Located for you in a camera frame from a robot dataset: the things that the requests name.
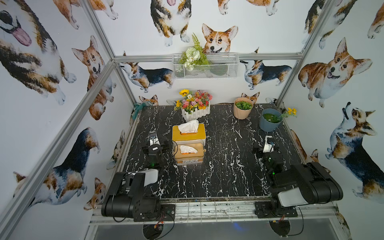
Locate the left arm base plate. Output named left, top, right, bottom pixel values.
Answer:
left=134, top=204, right=176, bottom=222

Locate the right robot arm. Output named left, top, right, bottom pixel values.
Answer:
left=254, top=147, right=344, bottom=209

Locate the clear plastic tissue box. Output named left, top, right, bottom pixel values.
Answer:
left=174, top=155, right=205, bottom=166

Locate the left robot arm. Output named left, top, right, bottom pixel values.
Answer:
left=101, top=168, right=165, bottom=222

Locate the white tissue box base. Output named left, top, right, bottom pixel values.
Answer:
left=174, top=139, right=206, bottom=146

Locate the peach pot with succulent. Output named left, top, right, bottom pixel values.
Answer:
left=234, top=98, right=254, bottom=120

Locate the blue pot with yellow flowers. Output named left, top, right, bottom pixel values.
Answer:
left=260, top=108, right=297, bottom=133

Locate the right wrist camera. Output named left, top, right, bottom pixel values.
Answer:
left=263, top=135, right=274, bottom=153

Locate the white fence flower planter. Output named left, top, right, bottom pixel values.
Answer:
left=174, top=89, right=213, bottom=122

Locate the yellow tissue box lid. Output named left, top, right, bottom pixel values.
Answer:
left=172, top=124, right=207, bottom=142

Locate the white flower green fern bouquet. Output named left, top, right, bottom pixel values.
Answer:
left=178, top=33, right=212, bottom=71

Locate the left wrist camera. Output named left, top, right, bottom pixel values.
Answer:
left=149, top=131, right=161, bottom=146

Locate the wooden tissue box lid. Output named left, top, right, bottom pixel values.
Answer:
left=175, top=143, right=205, bottom=159

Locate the teal cloth in corner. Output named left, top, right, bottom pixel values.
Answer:
left=131, top=101, right=153, bottom=121

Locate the white wire wall basket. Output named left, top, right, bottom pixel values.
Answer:
left=172, top=53, right=240, bottom=80

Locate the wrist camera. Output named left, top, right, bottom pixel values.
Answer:
left=149, top=131, right=161, bottom=146
left=263, top=135, right=274, bottom=153

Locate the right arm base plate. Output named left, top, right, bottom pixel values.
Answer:
left=255, top=201, right=298, bottom=219

